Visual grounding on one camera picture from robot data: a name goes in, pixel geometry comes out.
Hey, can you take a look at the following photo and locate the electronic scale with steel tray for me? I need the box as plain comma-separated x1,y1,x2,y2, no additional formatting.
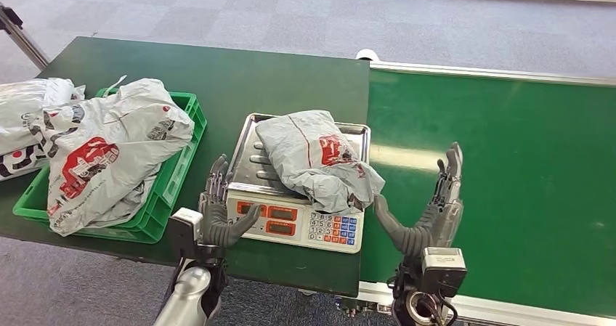
224,113,371,255

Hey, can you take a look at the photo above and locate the green plastic crate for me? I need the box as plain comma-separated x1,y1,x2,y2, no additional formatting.
12,88,208,245

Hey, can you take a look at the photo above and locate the large grey red-print parcel bag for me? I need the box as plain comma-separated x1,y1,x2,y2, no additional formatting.
28,77,196,237

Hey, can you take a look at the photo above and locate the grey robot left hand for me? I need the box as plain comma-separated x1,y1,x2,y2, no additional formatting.
198,154,262,249

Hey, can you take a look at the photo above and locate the silver conveyor side rail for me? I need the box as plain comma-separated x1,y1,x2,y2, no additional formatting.
298,281,616,326
369,60,616,87

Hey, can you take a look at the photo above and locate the parcel bag with black print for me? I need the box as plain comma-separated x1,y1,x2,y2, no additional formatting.
0,143,49,182

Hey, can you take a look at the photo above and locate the green conveyor belt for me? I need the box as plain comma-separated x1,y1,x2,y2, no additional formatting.
360,68,616,319

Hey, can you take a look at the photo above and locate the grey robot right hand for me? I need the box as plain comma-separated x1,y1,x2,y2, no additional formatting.
373,142,466,259

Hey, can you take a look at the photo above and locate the white crumpled parcel bag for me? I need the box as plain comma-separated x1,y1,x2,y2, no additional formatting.
0,77,86,155

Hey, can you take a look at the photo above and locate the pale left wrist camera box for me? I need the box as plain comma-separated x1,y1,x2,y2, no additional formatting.
167,207,204,260

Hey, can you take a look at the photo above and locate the metal stand pole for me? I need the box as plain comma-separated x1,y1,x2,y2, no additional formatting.
0,2,51,70

